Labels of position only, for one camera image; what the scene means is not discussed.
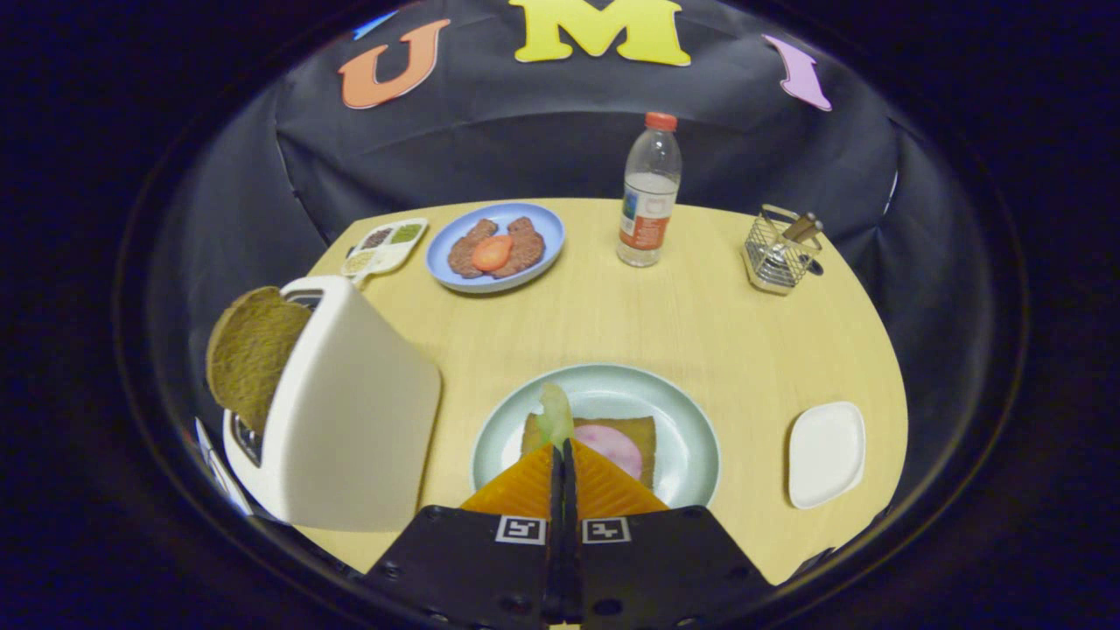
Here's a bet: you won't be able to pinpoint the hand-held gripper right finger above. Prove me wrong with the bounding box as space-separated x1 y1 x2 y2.
567 440 776 627

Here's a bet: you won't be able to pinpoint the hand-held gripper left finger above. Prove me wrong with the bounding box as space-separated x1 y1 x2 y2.
363 442 565 627

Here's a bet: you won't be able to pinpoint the green lettuce leaf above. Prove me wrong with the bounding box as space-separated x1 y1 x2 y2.
535 382 576 452

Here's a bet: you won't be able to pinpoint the brown toast slice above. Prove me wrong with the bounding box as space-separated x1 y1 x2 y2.
206 285 313 435

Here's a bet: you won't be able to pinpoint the pink ham slice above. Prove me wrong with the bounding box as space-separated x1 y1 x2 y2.
573 424 644 480

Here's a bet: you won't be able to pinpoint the pale green round plate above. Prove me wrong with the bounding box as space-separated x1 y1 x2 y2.
471 363 722 510

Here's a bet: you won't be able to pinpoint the toast slice under ham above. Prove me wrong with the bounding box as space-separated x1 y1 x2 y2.
521 413 657 489

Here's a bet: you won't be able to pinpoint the white toaster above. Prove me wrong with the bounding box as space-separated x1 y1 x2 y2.
222 275 443 534

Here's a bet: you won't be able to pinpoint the white square plate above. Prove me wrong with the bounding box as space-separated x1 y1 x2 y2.
787 401 867 511

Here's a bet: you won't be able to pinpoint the brown meat patty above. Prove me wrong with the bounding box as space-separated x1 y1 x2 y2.
492 216 547 280
447 219 498 280

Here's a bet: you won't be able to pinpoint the red tomato slice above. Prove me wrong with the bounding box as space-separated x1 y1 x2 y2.
471 234 515 272

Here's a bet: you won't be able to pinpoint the white divided seasoning tray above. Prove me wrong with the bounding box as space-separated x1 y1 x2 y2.
341 217 430 281

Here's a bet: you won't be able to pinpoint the blue round plate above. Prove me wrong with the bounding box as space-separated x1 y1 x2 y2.
425 202 566 294

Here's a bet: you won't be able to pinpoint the clear bottle with red cap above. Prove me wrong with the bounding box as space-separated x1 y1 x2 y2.
616 111 683 269

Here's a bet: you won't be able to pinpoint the black backdrop cloth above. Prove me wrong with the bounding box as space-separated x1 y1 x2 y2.
144 0 972 517

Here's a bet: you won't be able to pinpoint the metal wire utensil basket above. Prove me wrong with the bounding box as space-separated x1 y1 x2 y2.
742 204 824 297

